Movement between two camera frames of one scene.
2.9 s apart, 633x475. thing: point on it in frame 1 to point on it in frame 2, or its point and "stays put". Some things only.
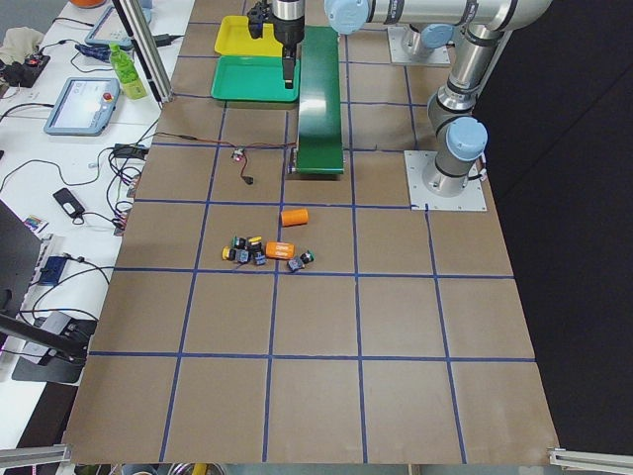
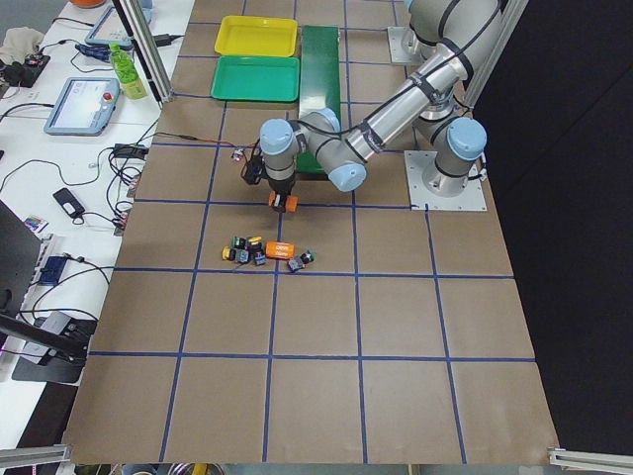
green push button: x=299 y=262 stays put
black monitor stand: x=61 y=338 stays put
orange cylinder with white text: x=280 y=249 stays put
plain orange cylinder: x=295 y=217 to x=291 y=203
